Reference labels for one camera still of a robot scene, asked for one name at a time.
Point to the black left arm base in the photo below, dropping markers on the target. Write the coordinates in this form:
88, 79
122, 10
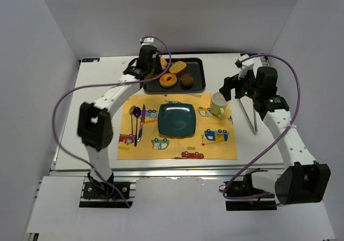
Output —
97, 194

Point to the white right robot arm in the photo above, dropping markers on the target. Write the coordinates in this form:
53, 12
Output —
304, 180

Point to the sliced seeded bread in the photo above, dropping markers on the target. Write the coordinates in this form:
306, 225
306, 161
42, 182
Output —
178, 67

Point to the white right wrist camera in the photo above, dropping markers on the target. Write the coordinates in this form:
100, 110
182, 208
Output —
244, 63

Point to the left blue corner label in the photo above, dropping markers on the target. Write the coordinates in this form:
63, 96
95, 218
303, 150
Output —
84, 60

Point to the yellow vehicle print placemat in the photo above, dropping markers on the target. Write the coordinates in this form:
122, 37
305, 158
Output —
214, 137

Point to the brown chocolate muffin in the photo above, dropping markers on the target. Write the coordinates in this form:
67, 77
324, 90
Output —
187, 81

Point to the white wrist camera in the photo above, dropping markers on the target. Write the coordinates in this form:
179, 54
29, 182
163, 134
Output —
147, 41
244, 63

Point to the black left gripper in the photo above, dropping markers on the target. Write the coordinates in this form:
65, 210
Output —
155, 64

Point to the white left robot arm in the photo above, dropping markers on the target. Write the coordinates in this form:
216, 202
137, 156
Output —
94, 121

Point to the teal square plate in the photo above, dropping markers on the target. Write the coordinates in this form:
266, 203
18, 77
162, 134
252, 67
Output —
177, 120

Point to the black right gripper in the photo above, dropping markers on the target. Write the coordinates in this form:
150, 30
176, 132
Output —
229, 84

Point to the pale yellow mug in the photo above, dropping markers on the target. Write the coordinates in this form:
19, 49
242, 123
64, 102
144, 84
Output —
218, 104

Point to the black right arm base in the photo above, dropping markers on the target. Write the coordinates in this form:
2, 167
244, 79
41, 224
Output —
243, 188

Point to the purple iridescent spoon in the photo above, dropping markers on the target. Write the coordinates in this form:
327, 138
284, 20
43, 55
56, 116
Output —
137, 114

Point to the large orange swirl bun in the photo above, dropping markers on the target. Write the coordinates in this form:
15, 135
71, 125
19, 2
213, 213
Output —
163, 63

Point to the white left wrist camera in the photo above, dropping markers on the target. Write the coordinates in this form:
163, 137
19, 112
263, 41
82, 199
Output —
147, 41

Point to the orange glazed donut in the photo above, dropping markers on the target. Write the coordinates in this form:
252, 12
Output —
168, 80

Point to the iridescent table knife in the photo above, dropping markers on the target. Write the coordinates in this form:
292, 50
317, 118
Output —
142, 121

